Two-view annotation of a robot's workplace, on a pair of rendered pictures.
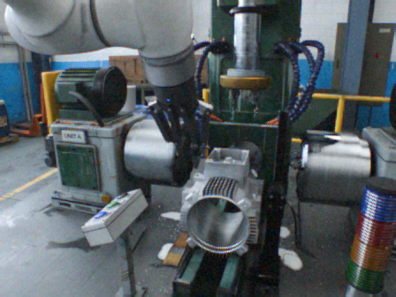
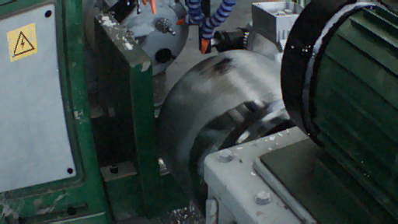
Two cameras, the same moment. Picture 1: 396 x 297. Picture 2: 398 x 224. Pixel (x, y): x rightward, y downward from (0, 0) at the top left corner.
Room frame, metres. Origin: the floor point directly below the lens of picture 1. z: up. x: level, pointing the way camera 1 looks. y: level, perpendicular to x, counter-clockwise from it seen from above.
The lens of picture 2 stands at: (1.55, 0.55, 1.48)
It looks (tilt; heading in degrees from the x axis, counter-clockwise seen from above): 31 degrees down; 229
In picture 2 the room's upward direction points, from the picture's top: 1 degrees counter-clockwise
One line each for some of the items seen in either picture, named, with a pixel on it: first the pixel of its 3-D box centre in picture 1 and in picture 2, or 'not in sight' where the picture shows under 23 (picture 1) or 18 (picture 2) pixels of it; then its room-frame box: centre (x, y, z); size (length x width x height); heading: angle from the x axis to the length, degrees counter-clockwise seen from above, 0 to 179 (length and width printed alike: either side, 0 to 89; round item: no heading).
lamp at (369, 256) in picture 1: (371, 247); not in sight; (0.40, -0.29, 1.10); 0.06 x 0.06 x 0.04
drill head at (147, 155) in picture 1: (150, 151); (270, 164); (1.10, 0.18, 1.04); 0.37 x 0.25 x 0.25; 74
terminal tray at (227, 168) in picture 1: (227, 168); (284, 21); (0.75, -0.08, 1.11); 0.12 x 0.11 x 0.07; 165
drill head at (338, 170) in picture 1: (337, 169); (129, 22); (0.91, -0.47, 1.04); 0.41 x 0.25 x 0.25; 74
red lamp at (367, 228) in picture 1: (376, 224); not in sight; (0.40, -0.29, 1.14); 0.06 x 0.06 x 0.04
